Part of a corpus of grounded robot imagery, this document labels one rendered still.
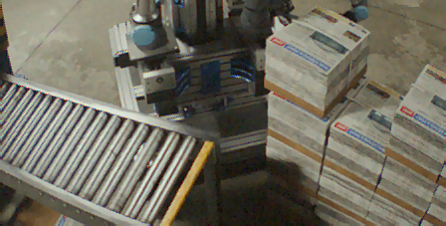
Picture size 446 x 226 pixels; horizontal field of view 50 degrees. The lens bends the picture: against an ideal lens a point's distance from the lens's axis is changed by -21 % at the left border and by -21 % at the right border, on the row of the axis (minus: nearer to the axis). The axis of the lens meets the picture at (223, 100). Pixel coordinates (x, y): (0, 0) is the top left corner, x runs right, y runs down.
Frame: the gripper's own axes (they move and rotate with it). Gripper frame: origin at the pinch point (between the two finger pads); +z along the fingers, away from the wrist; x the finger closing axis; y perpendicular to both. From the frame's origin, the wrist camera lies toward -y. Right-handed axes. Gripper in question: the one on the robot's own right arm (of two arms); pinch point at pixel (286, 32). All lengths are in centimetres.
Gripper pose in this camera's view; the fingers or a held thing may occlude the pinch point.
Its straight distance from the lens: 229.5
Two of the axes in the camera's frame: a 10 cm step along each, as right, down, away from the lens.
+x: 6.5, -5.2, 5.6
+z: 4.0, 8.6, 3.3
